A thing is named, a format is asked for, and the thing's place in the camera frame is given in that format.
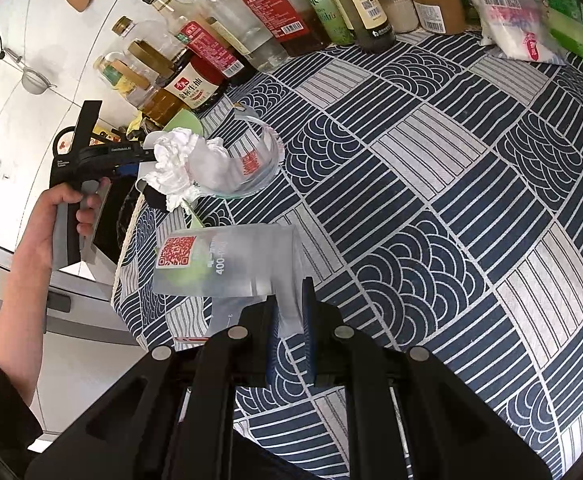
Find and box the clear plastic measuring cup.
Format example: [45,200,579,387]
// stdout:
[153,224,297,298]

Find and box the white tissue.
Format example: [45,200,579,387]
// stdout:
[136,128,231,212]

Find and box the green paper scrap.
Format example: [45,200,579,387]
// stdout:
[164,108,205,136]

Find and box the person's left forearm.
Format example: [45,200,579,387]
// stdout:
[0,255,51,405]

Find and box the person's left hand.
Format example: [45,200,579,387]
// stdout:
[11,178,109,278]

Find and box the cooking oil jug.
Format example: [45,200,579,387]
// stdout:
[93,52,188,127]

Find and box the soy sauce jug red label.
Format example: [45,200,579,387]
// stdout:
[129,40,229,113]

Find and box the small gold cap bottle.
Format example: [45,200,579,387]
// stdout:
[112,16,185,61]

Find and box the clear glass bowl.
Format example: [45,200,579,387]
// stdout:
[188,103,285,198]

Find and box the brown bottle red label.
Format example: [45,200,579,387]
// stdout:
[142,0,256,86]

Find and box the blue patterned tablecloth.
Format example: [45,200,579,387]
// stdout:
[112,27,583,480]

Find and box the clear bottle yellow cap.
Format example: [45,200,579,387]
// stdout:
[196,0,290,73]

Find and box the clear bottle large red label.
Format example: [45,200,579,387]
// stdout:
[242,0,331,58]

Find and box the green label bottle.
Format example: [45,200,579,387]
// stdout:
[280,0,355,47]

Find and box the dark sauce bottle cream label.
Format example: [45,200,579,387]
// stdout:
[338,0,395,53]

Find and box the white salt bag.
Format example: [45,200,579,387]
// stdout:
[470,0,565,66]

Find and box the metal strainer on wall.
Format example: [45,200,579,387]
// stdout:
[3,48,54,96]

